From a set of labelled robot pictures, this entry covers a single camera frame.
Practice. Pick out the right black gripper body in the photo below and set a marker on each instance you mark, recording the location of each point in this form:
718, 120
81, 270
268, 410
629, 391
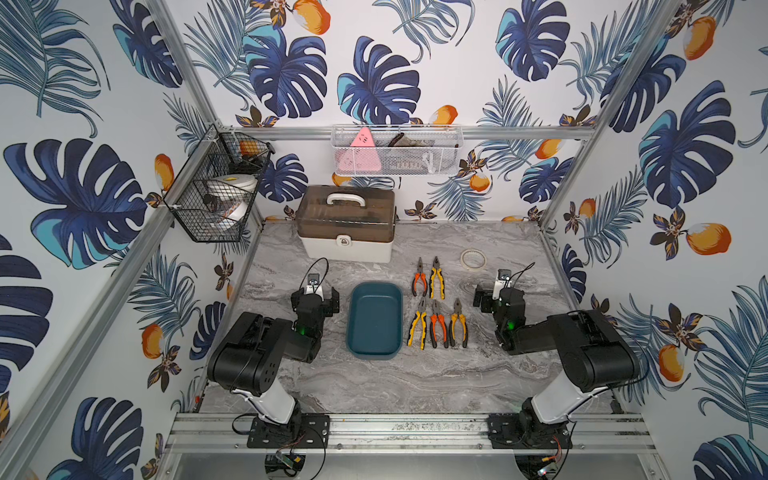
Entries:
488, 305

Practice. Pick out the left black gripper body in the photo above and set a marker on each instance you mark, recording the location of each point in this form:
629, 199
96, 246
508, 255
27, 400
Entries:
315, 301

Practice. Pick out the orange black cutting pliers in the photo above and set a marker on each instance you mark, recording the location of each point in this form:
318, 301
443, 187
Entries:
459, 333

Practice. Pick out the small yellow black pliers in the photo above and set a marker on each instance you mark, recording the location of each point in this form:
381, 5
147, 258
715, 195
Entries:
436, 281

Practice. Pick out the teal plastic storage tray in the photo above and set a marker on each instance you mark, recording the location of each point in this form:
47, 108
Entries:
375, 321

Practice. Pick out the yellow black combination pliers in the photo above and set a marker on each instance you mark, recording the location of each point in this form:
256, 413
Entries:
418, 327

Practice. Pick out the small orange long nose pliers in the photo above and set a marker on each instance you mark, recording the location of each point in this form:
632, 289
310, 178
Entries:
419, 284

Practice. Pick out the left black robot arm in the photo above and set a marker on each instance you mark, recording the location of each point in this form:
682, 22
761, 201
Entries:
247, 360

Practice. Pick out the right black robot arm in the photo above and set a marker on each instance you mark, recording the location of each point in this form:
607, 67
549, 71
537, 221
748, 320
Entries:
593, 356

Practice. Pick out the masking tape roll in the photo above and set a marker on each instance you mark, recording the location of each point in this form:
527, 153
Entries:
473, 259

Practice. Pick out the white brown toolbox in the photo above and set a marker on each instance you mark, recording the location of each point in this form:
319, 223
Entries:
347, 223

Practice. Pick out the white bowl in basket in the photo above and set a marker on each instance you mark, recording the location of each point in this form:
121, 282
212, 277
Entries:
226, 198

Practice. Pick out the pink triangle card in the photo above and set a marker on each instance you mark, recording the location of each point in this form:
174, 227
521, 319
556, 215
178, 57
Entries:
361, 157

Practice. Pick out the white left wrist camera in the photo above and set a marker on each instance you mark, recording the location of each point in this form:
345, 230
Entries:
314, 284

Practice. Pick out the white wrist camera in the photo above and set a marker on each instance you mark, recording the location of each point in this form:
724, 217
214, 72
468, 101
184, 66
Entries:
314, 284
502, 281

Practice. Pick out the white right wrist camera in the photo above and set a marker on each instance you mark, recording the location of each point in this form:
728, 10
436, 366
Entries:
502, 281

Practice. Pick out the black wire basket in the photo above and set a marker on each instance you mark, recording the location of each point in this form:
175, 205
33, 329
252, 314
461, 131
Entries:
218, 153

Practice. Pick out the white mesh wall basket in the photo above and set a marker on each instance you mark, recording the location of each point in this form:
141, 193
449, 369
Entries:
414, 150

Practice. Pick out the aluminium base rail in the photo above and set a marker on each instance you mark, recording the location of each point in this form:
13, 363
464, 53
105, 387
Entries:
415, 433

